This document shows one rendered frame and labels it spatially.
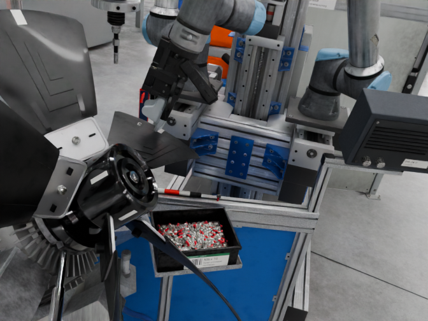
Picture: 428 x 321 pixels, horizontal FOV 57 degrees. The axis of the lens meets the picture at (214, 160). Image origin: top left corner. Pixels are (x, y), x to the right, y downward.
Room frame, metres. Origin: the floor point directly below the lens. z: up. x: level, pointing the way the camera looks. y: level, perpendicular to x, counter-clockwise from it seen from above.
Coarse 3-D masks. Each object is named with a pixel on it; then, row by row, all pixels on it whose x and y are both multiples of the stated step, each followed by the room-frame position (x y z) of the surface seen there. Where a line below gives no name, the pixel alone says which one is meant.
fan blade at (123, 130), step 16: (112, 128) 0.76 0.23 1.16; (128, 128) 0.78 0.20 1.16; (144, 128) 0.81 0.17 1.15; (112, 144) 0.69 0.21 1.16; (128, 144) 0.71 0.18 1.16; (144, 144) 0.72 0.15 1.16; (160, 144) 0.75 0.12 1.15; (176, 144) 0.80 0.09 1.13; (160, 160) 0.67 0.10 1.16; (176, 160) 0.70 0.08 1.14
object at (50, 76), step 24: (0, 24) 0.64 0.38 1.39; (24, 24) 0.66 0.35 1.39; (48, 24) 0.70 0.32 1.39; (72, 24) 0.73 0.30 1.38; (0, 48) 0.60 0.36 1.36; (24, 48) 0.62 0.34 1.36; (48, 48) 0.65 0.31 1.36; (72, 48) 0.68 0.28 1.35; (0, 72) 0.57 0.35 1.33; (24, 72) 0.59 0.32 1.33; (48, 72) 0.61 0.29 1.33; (72, 72) 0.63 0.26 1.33; (24, 96) 0.56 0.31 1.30; (48, 96) 0.58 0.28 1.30; (72, 96) 0.59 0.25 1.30; (48, 120) 0.55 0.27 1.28; (72, 120) 0.56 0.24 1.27
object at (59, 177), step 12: (60, 156) 0.44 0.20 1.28; (60, 168) 0.44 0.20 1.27; (72, 168) 0.45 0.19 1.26; (84, 168) 0.47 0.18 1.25; (60, 180) 0.44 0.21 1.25; (72, 180) 0.45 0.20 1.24; (48, 192) 0.42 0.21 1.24; (72, 192) 0.45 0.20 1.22; (48, 204) 0.42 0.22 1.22; (60, 204) 0.43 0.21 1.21; (36, 216) 0.40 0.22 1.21; (48, 216) 0.41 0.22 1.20; (60, 216) 0.43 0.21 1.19
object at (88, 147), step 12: (84, 120) 0.57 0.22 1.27; (60, 132) 0.54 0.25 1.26; (72, 132) 0.55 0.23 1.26; (84, 132) 0.56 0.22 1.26; (96, 132) 0.56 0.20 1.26; (60, 144) 0.53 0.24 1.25; (72, 144) 0.54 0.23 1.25; (84, 144) 0.54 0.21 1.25; (96, 144) 0.55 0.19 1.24; (108, 144) 0.56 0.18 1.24; (72, 156) 0.52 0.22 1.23; (84, 156) 0.53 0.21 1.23
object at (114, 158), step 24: (120, 144) 0.53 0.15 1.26; (96, 168) 0.48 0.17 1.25; (120, 168) 0.49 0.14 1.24; (144, 168) 0.55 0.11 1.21; (96, 192) 0.45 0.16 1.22; (120, 192) 0.45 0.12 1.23; (144, 192) 0.50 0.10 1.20; (72, 216) 0.46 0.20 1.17; (96, 216) 0.44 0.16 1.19; (120, 216) 0.45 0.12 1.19; (72, 240) 0.43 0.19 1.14; (96, 240) 0.46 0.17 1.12
